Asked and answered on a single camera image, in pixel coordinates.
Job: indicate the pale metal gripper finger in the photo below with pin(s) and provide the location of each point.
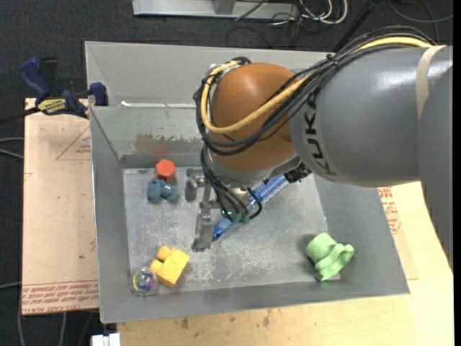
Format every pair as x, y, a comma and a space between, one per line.
198, 233
207, 234

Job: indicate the blue and white braided tube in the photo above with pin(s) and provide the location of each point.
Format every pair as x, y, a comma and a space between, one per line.
221, 227

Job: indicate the grey metal fitting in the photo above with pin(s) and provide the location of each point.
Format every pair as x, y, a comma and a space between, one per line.
191, 189

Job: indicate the yellow toy brick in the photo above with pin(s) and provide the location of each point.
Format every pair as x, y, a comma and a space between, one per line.
172, 265

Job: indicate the blue toy animal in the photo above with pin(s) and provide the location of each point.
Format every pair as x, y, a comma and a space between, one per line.
160, 190

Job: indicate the grey metal bin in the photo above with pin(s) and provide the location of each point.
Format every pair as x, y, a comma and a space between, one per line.
273, 236

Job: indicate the red hexagonal block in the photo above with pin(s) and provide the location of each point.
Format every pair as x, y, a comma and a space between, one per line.
165, 169

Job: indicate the clear iridescent ball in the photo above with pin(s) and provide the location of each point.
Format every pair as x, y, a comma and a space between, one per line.
143, 282

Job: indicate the green plastic toy shape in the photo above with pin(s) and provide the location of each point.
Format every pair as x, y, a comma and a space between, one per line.
327, 256

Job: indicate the brown cardboard board red print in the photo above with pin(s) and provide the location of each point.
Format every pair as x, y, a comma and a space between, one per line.
57, 207

